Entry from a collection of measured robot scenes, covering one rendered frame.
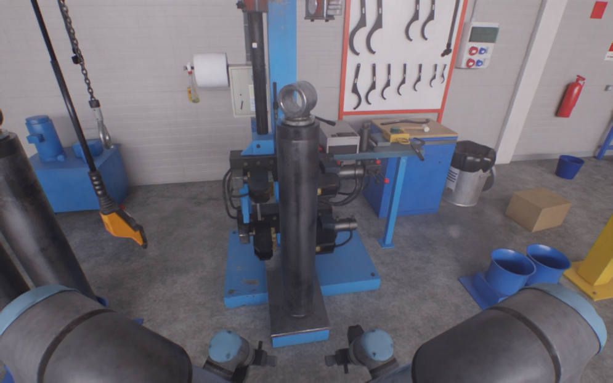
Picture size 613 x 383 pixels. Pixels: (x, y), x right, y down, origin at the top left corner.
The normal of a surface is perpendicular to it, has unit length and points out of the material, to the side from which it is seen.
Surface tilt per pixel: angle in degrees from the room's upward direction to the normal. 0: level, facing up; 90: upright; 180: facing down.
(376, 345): 20
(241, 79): 90
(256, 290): 0
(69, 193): 90
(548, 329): 15
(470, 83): 90
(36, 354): 45
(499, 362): 37
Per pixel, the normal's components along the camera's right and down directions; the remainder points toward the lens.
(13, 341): -0.27, -0.29
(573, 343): 0.31, -0.29
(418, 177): 0.17, 0.49
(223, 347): -0.12, -0.67
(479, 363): -0.59, -0.45
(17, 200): 0.76, 0.33
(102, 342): 0.37, -0.72
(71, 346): 0.13, -0.69
